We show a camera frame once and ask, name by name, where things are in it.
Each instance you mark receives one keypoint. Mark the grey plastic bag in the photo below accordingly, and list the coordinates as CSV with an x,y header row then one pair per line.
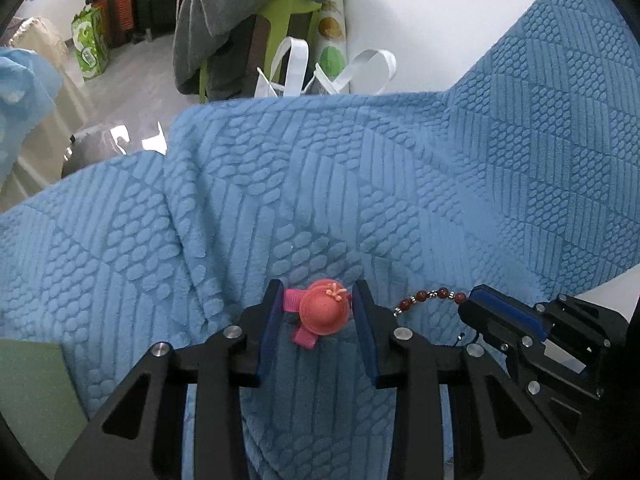
x,y
90,146

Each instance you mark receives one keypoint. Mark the green plastic stool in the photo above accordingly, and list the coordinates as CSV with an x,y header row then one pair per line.
x,y
287,10

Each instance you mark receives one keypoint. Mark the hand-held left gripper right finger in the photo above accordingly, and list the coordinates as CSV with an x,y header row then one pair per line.
x,y
365,342

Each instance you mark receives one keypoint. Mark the light blue frilled bedsheet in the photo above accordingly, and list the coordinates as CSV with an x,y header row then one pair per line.
x,y
22,95

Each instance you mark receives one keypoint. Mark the red suitcase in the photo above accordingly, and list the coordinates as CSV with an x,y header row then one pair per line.
x,y
115,10

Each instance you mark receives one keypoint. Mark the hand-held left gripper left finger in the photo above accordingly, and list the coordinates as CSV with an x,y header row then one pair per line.
x,y
265,347

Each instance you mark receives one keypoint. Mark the green shopping bag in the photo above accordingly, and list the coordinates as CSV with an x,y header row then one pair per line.
x,y
90,45

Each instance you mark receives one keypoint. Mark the grey fleece blanket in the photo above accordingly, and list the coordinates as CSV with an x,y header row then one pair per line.
x,y
220,0

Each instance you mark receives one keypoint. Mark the black suitcase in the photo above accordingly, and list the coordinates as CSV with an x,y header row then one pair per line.
x,y
152,5

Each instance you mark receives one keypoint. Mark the pink hat hair clip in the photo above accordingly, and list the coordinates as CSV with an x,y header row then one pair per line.
x,y
320,310

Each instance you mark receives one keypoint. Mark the white tote bag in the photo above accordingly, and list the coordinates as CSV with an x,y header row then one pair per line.
x,y
370,60
295,60

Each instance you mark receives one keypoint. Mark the blue textured blanket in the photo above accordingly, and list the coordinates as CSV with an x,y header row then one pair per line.
x,y
350,185

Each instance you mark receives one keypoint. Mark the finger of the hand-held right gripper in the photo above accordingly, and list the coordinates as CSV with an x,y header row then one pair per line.
x,y
492,331
510,310

